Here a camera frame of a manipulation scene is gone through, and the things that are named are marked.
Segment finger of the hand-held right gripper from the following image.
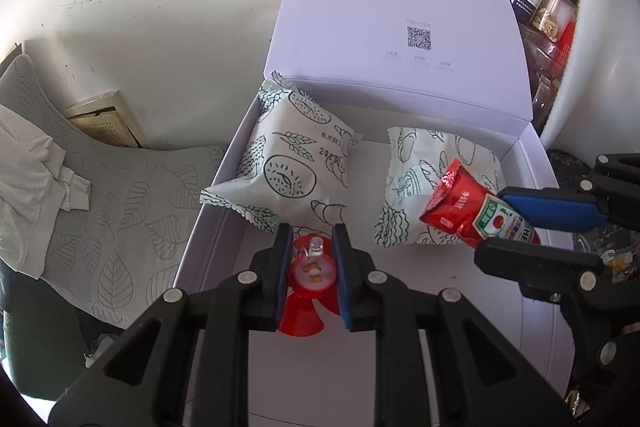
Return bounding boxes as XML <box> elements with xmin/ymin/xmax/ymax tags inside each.
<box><xmin>475</xmin><ymin>238</ymin><xmax>640</xmax><ymax>383</ymax></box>
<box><xmin>497</xmin><ymin>152</ymin><xmax>640</xmax><ymax>233</ymax></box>

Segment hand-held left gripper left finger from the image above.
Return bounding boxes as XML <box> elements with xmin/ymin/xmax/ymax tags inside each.
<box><xmin>50</xmin><ymin>223</ymin><xmax>296</xmax><ymax>427</ymax></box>

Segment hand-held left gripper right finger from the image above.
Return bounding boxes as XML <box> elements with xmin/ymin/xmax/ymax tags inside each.
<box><xmin>331</xmin><ymin>223</ymin><xmax>568</xmax><ymax>427</ymax></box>

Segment red propeller toy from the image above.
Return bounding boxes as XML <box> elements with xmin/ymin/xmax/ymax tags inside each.
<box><xmin>277</xmin><ymin>234</ymin><xmax>341</xmax><ymax>338</ymax></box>

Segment red ketchup sachet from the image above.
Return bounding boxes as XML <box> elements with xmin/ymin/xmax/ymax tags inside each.
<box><xmin>419</xmin><ymin>158</ymin><xmax>542</xmax><ymax>249</ymax></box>

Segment white bread packet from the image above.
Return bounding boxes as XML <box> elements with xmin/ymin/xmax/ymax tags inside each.
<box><xmin>200</xmin><ymin>72</ymin><xmax>363</xmax><ymax>235</ymax></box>
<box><xmin>375</xmin><ymin>127</ymin><xmax>508</xmax><ymax>248</ymax></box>

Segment lavender gift box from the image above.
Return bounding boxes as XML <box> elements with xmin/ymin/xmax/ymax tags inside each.
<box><xmin>172</xmin><ymin>0</ymin><xmax>576</xmax><ymax>427</ymax></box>

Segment clear plastic container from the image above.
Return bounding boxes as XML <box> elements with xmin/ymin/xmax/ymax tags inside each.
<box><xmin>520</xmin><ymin>27</ymin><xmax>565</xmax><ymax>132</ymax></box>

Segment grey leaf-pattern chair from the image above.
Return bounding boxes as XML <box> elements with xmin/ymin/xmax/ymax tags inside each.
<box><xmin>0</xmin><ymin>53</ymin><xmax>231</xmax><ymax>325</ymax></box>

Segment clear jar yellow snacks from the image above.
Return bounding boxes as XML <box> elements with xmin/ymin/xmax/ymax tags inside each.
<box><xmin>529</xmin><ymin>0</ymin><xmax>576</xmax><ymax>44</ymax></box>

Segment red box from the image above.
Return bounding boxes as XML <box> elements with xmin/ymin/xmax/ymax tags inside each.
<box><xmin>554</xmin><ymin>0</ymin><xmax>581</xmax><ymax>58</ymax></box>

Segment beige vent cover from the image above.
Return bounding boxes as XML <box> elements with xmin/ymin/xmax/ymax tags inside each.
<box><xmin>62</xmin><ymin>89</ymin><xmax>148</xmax><ymax>148</ymax></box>

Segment dark green cloth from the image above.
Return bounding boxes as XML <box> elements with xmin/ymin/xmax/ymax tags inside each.
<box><xmin>0</xmin><ymin>252</ymin><xmax>126</xmax><ymax>403</ymax></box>

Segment beige hoodie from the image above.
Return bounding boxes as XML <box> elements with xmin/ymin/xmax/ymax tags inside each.
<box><xmin>0</xmin><ymin>104</ymin><xmax>92</xmax><ymax>278</ymax></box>

